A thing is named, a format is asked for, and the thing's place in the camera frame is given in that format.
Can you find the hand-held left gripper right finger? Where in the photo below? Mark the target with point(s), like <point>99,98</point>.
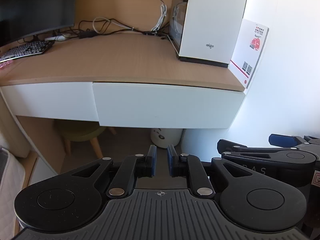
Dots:
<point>171,161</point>

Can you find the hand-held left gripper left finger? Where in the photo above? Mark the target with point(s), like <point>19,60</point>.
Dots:
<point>151,160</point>

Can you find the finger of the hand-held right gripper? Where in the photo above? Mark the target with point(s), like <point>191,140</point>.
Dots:
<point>230,145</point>
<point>280,139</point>

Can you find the white desk drawer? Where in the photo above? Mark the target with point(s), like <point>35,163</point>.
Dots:
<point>50,100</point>
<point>162,105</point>

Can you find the white round bin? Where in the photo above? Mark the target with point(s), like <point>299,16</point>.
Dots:
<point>168,136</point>

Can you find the green stool with wooden legs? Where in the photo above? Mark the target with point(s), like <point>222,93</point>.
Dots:
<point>77,130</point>

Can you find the white card with red print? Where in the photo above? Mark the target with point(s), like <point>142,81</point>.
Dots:
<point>247,55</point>

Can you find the white computer case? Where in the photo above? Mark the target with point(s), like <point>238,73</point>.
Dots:
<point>210,17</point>

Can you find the black power adapter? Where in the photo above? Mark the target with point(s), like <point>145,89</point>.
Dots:
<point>87,34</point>

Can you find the white quilted mattress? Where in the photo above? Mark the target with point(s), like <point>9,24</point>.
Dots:
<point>8,180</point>

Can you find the white power strip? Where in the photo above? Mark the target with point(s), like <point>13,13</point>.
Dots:
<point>55,38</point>

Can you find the black computer keyboard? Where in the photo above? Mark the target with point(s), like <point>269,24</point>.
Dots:
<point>25,50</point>

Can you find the black computer monitor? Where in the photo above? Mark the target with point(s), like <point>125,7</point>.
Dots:
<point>32,7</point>

